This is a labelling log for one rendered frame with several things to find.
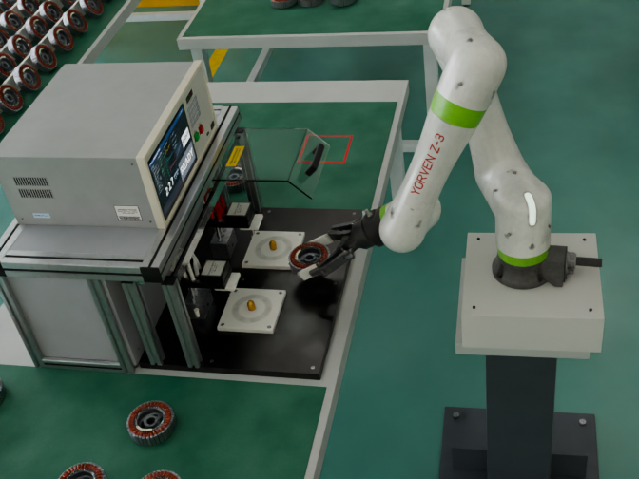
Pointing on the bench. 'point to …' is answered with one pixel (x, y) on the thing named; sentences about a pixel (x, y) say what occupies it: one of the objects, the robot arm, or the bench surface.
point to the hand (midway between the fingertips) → (310, 258)
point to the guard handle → (315, 159)
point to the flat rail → (198, 230)
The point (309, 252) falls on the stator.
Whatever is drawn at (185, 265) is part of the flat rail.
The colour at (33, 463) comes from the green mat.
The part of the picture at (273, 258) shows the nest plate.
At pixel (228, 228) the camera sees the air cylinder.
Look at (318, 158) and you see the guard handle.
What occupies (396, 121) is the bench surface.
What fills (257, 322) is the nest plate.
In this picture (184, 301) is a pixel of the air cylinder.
